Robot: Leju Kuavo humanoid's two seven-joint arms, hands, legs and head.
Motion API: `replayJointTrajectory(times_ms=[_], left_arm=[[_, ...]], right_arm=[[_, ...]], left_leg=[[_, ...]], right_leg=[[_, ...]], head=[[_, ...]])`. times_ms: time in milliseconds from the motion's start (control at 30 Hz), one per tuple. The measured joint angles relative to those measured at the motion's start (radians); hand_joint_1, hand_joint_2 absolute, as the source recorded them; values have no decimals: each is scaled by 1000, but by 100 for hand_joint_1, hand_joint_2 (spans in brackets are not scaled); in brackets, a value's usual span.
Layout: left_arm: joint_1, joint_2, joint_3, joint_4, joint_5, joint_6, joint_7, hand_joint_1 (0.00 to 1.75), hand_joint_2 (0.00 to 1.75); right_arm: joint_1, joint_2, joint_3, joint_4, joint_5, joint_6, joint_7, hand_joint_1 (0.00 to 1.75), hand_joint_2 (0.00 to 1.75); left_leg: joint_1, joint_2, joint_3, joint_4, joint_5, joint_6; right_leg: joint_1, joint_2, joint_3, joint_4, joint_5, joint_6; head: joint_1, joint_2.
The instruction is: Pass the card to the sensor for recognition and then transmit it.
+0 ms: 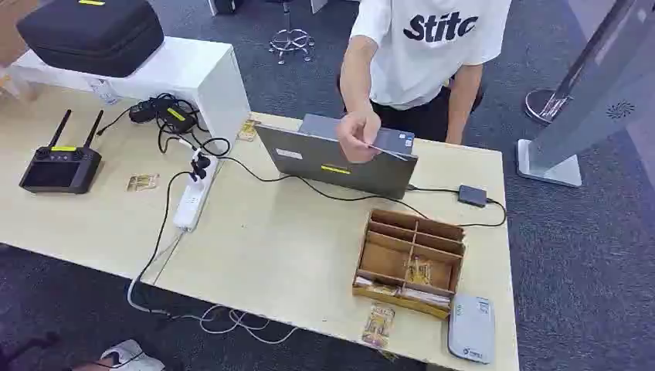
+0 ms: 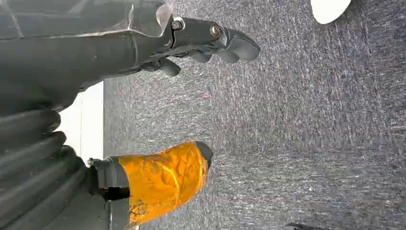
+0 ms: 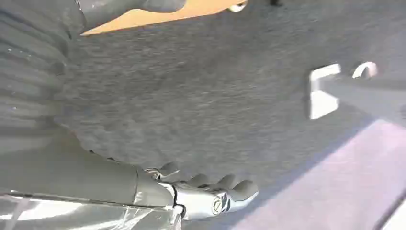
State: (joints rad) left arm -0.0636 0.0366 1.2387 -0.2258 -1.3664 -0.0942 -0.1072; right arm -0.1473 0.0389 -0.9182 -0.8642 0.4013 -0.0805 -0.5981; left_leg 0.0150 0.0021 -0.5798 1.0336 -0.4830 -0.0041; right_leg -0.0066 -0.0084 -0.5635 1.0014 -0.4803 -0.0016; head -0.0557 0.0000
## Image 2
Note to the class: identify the ribbed grey left arm sleeve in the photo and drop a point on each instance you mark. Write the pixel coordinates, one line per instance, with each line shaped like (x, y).
(28, 165)

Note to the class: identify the white rounded object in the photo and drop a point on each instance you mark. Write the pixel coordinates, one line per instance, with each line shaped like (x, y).
(328, 9)

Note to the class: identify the white desk panel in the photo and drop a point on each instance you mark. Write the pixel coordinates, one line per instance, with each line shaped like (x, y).
(87, 127)

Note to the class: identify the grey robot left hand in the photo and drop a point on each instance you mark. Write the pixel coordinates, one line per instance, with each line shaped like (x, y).
(63, 47)

